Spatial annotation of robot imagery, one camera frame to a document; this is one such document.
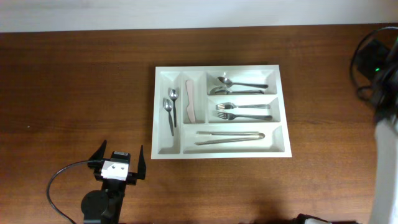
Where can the small steel spoon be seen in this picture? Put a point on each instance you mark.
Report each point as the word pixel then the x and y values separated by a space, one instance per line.
pixel 168 107
pixel 173 95

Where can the steel fork farther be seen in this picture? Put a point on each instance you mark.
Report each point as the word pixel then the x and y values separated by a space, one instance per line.
pixel 230 116

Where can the steel fork nearer tray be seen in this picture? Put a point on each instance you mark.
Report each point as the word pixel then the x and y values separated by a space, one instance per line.
pixel 230 106

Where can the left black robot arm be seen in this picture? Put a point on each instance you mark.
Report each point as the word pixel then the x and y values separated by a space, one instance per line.
pixel 104 205

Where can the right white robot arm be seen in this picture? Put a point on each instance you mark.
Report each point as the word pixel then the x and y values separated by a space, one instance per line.
pixel 384 100

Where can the white plastic knife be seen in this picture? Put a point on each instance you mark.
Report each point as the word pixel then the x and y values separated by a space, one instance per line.
pixel 190 106

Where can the white plastic cutlery tray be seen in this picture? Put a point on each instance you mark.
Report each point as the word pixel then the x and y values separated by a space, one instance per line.
pixel 182 145

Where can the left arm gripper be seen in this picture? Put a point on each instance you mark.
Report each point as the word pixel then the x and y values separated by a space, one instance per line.
pixel 132 177

